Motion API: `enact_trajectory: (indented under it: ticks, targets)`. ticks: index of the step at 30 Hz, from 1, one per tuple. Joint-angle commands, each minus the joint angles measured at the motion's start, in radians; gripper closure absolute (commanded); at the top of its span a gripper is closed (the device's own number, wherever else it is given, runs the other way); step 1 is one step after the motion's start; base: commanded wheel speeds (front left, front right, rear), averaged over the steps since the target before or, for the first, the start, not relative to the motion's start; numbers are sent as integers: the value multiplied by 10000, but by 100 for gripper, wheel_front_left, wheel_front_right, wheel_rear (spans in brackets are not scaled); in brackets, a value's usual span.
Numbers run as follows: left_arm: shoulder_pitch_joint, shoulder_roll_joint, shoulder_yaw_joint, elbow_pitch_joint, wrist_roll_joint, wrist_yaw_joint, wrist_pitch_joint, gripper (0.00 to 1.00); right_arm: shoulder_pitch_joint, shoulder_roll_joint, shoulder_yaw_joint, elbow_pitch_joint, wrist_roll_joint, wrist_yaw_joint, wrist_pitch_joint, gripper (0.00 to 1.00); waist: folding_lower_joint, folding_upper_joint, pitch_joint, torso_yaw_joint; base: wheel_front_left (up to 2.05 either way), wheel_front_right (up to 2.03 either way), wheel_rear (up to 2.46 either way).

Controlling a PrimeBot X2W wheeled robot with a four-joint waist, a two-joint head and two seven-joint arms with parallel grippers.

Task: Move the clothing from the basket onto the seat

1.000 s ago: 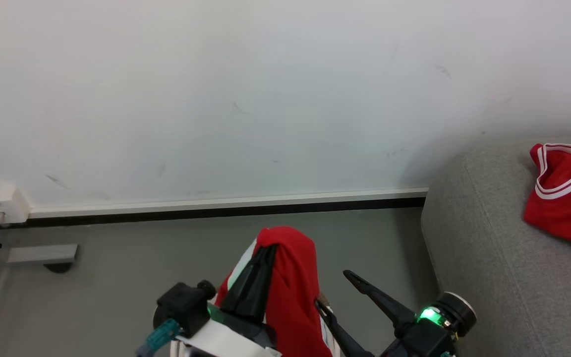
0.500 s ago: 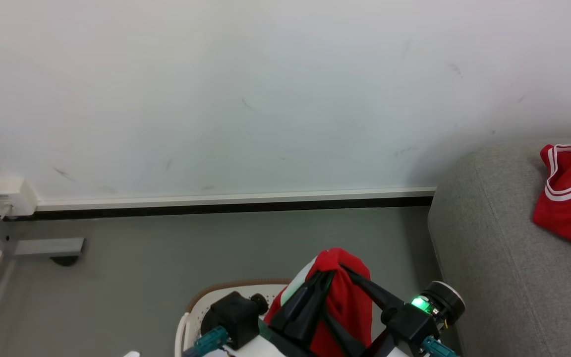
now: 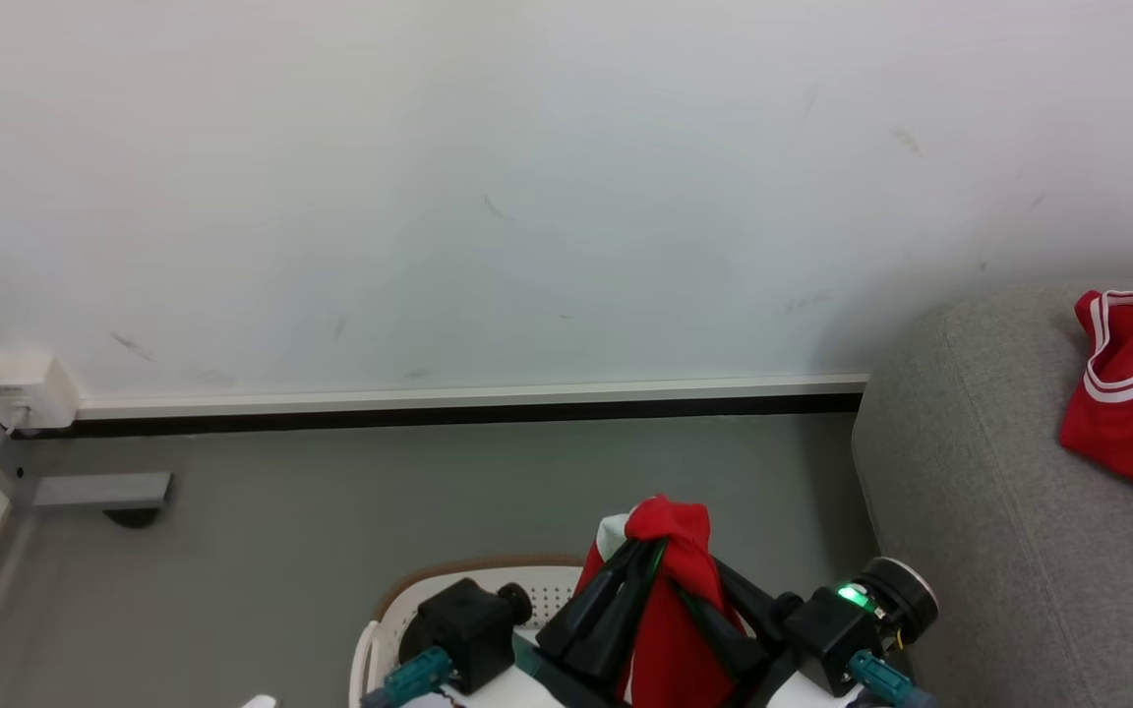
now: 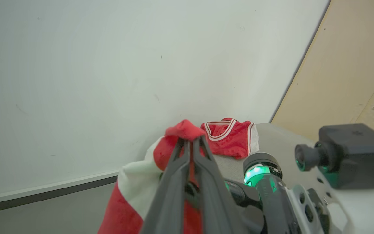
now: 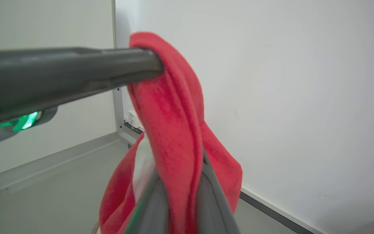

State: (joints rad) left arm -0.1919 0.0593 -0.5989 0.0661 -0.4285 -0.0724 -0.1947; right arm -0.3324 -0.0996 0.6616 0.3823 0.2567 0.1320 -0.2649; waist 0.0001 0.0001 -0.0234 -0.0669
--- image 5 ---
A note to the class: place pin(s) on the white wall socket box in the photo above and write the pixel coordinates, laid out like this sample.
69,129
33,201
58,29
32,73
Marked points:
134,119

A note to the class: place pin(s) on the white vertical frame post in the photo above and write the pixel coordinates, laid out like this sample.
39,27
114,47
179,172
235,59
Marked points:
118,97

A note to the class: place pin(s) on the dark grey baseboard strip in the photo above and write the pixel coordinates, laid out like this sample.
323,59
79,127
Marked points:
271,211

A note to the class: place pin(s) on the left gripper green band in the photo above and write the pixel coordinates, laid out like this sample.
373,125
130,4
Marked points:
18,125

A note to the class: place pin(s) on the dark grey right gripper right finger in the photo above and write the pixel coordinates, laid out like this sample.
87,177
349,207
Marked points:
211,208

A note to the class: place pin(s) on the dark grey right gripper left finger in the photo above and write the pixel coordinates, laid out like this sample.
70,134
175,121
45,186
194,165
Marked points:
151,211

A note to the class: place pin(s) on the red fleece cloth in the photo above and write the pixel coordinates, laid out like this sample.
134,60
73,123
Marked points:
174,130

